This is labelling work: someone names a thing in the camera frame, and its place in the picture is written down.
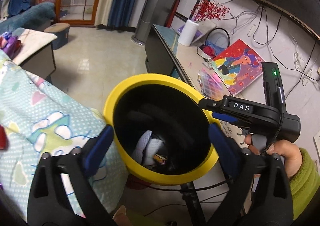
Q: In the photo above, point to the person right hand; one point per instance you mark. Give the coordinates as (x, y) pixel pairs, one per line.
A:
(291, 153)

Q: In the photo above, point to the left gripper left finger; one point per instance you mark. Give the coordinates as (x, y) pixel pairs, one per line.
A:
(48, 203)

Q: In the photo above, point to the white foam net bundle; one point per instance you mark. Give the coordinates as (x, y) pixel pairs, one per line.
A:
(147, 146)

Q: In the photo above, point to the bead organizer box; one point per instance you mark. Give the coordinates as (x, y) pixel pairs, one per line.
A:
(209, 87)

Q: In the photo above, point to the red plastic bag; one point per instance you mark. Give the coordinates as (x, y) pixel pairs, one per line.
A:
(4, 143)

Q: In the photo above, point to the hello kitty blue bedsheet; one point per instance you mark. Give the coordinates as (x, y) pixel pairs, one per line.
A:
(37, 117)

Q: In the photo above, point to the person left hand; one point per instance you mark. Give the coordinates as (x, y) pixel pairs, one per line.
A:
(121, 218)

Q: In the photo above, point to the tv cabinet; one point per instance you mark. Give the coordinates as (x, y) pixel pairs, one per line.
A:
(164, 55)

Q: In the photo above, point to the yellow rimmed black trash bin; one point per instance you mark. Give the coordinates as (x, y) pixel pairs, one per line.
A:
(169, 108)

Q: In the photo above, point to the blue grey sofa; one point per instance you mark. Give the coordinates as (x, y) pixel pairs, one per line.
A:
(38, 17)

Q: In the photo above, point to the blue round stool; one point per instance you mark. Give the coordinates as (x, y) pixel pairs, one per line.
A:
(61, 31)

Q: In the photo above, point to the white top coffee table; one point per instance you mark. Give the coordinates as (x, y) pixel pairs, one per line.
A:
(36, 52)

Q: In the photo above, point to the green sleeve forearm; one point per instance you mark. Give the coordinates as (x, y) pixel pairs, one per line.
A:
(304, 184)

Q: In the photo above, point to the white vase red berries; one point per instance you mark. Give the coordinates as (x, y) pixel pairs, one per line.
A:
(202, 21)

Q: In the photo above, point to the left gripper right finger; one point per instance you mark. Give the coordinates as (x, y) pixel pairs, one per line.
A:
(259, 193)

